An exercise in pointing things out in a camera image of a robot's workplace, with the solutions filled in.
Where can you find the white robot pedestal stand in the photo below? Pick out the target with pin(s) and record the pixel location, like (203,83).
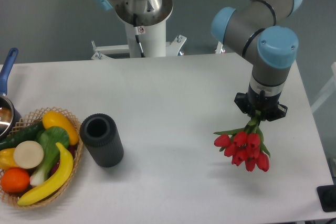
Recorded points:
(145,27)

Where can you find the dark green cucumber toy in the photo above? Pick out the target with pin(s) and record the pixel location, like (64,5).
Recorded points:
(28,133)

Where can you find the orange plastic fruit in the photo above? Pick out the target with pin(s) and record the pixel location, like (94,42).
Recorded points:
(15,180)

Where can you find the yellow lemon toy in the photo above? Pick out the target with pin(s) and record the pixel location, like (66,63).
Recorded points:
(53,118)

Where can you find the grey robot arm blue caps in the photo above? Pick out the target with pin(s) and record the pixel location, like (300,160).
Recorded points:
(253,33)

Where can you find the red tulip bouquet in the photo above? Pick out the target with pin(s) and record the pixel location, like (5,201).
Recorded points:
(245,145)

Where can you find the green bok choy toy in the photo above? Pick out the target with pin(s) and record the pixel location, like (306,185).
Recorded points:
(48,140)

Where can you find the woven wicker basket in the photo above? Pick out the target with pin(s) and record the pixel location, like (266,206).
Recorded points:
(33,117)

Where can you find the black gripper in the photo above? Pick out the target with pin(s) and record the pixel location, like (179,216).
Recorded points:
(259,105)

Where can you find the black device at table edge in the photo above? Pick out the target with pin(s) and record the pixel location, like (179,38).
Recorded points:
(326,196)

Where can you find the red fruit toy in basket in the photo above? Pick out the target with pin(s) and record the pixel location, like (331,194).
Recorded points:
(72,150)

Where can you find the yellow bell pepper toy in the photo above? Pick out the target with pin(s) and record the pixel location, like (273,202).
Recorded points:
(7,159)

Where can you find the blue handled saucepan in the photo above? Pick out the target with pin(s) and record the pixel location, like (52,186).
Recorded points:
(9,115)

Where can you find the beige round disc toy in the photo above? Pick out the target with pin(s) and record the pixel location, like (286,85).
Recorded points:
(28,154)

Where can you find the dark grey ribbed vase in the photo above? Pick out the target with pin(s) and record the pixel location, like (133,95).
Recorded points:
(100,136)

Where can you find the yellow plastic banana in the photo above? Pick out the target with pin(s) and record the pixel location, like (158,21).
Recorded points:
(53,183)

